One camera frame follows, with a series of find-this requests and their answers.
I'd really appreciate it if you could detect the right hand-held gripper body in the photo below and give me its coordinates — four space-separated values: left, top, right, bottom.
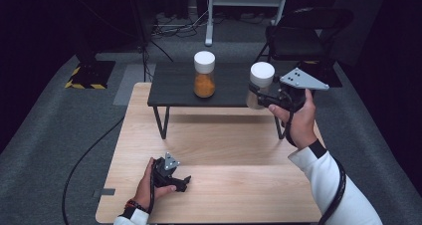
269 68 330 113

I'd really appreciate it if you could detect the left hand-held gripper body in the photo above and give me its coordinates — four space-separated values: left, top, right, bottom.
151 151 182 188

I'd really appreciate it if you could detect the jar of white powder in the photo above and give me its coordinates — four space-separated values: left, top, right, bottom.
246 61 276 111

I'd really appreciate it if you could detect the jar of orange powder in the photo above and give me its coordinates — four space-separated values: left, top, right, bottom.
193 50 217 99

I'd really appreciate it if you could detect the black raised shelf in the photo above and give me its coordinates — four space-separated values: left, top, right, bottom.
147 61 308 140

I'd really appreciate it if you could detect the person's left hand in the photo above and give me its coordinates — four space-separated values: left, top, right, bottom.
133 156 177 210

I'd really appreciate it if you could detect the person's right hand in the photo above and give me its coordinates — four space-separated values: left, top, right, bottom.
268 89 318 150

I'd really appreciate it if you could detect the grey tape strip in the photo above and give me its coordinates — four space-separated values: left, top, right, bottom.
94 188 116 198

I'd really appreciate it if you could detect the black folding chair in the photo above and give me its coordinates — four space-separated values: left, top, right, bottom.
254 6 354 65

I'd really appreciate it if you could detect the black stand pole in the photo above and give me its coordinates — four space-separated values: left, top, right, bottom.
127 0 157 84

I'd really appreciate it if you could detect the left hand-held gripper cable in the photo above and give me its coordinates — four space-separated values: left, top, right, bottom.
147 163 157 215

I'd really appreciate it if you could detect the hand-held gripper cable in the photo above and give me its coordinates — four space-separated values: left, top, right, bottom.
147 163 157 215
283 110 347 225

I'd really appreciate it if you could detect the red and black bracelet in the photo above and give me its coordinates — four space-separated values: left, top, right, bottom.
124 199 148 214

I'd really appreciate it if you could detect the thick black floor cable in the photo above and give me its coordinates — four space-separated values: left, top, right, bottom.
61 116 125 225

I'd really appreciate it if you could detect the right hand-held gripper cable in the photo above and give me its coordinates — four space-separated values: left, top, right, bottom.
283 110 347 225

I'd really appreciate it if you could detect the tangle of floor cables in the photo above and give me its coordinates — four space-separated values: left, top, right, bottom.
152 12 208 39

